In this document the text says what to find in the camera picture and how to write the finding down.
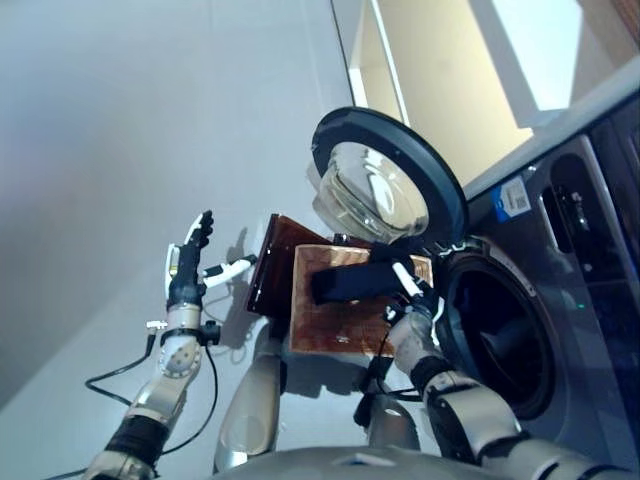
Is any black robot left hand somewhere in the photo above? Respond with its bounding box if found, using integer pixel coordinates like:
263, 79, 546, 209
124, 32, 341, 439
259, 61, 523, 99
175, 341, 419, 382
163, 209, 259, 307

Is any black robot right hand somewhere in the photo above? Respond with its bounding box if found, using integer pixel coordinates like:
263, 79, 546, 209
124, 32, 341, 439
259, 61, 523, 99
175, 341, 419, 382
382, 260, 446, 346

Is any black garment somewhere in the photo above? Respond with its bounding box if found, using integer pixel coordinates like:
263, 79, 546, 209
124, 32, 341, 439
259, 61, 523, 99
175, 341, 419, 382
310, 237, 429, 307

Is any round glass washing machine door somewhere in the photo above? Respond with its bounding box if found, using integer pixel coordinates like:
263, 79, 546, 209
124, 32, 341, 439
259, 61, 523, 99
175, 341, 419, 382
305, 106, 470, 246

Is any grey front-load washing machine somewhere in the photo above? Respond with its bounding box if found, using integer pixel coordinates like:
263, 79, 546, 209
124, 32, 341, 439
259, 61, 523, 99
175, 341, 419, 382
429, 107, 640, 480

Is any brown wicker laundry basket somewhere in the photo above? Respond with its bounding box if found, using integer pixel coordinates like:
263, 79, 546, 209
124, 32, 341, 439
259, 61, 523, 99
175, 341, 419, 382
288, 243, 434, 357

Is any brown acrylic stand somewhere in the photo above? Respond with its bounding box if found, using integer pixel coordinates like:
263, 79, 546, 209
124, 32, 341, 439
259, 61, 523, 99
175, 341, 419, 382
245, 213, 371, 319

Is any silver robot right leg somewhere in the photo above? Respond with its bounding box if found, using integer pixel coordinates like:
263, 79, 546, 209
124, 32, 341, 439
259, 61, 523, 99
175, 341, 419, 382
353, 354, 422, 451

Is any blue white energy label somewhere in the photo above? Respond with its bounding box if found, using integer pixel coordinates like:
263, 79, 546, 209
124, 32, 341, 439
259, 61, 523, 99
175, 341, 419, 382
492, 179, 532, 224

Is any grey robot torso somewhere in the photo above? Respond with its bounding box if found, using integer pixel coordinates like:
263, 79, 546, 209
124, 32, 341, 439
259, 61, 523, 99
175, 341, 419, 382
209, 442, 591, 480

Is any white counter cabinet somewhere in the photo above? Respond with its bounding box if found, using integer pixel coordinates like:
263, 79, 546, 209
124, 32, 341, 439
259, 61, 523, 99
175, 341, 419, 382
329, 0, 631, 189

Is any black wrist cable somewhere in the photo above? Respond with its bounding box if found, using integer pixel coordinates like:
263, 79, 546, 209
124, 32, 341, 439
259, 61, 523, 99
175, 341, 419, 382
44, 324, 220, 480

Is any white appliance enclosure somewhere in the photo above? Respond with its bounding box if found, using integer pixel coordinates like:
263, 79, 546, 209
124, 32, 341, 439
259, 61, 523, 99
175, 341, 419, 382
462, 59, 640, 204

